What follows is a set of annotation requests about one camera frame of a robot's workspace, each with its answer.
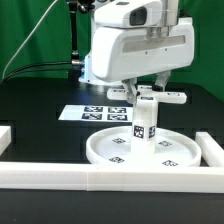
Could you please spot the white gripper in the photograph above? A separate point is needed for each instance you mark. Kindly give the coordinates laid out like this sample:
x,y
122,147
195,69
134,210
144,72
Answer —
x,y
125,54

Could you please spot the white cross table base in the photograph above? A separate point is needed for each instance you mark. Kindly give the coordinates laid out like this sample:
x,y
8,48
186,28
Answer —
x,y
145,92

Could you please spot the white round table top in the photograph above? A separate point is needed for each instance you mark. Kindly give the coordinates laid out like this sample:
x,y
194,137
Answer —
x,y
112,146

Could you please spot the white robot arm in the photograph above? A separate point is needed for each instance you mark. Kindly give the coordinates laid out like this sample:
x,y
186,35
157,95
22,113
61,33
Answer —
x,y
157,16

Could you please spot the white marker tag sheet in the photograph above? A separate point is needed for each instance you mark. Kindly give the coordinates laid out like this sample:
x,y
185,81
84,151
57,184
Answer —
x,y
96,113

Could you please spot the white right fence bar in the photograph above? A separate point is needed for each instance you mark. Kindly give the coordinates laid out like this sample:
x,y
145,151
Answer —
x,y
212,152

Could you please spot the white fence bar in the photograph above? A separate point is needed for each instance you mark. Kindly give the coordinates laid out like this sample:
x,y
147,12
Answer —
x,y
86,177
212,152
5,138

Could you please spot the white left fence bar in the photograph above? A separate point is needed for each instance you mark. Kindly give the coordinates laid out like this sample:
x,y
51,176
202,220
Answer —
x,y
5,138

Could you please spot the white front fence bar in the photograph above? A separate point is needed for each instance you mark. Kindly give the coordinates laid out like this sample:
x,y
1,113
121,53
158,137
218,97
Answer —
x,y
86,177

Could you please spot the black camera stand pole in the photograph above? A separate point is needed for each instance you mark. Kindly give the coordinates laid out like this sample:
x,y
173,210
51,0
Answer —
x,y
84,7

